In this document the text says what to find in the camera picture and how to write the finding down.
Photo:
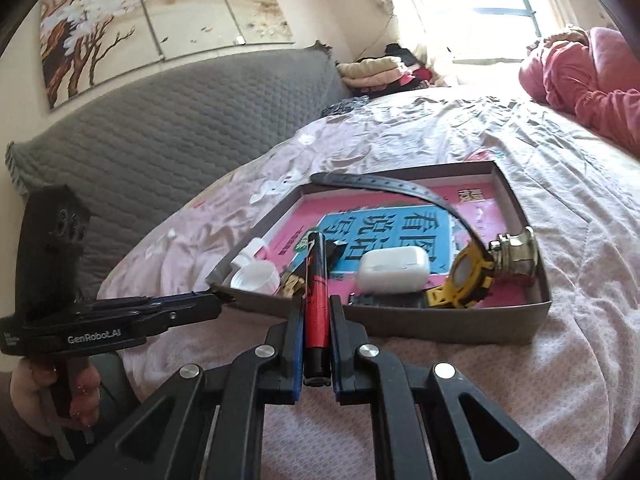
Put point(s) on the pink quilt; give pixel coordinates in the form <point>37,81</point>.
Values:
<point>590,85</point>

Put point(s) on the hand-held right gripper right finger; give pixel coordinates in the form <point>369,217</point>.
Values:
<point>342,355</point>

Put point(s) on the grey cardboard box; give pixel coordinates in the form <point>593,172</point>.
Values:
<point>450,325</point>

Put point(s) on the tan knitted cloth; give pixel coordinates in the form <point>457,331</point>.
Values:
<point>560,37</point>

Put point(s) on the grey quilted headboard cover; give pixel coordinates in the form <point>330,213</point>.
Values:
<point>175,125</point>

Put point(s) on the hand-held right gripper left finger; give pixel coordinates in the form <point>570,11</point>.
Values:
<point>295,355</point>

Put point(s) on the person's left hand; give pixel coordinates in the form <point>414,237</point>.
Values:
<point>30,390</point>

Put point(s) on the cream folded blanket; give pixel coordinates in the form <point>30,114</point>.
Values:
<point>370,67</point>

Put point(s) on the red and black marker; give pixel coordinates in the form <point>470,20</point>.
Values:
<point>316,300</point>

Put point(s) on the small white pill bottle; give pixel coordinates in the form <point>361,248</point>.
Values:
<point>248,250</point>

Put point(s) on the yellow and black wristwatch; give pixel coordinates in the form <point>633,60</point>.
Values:
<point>467,272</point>

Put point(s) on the white earbuds case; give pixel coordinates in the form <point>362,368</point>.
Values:
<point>392,270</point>

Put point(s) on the dark patterned cloth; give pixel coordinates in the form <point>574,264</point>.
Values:
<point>347,105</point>

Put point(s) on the pile of dark clothes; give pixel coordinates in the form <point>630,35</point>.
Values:
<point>415,70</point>

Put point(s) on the white round ribbed jar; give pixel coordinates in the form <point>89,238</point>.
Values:
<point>255,277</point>

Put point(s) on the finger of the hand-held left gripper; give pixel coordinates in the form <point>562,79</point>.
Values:
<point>150,302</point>
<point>190,312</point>

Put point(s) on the pink and blue book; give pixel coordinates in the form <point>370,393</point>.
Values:
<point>492,220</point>

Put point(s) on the pink floral bedsheet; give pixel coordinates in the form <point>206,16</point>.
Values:
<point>575,360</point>

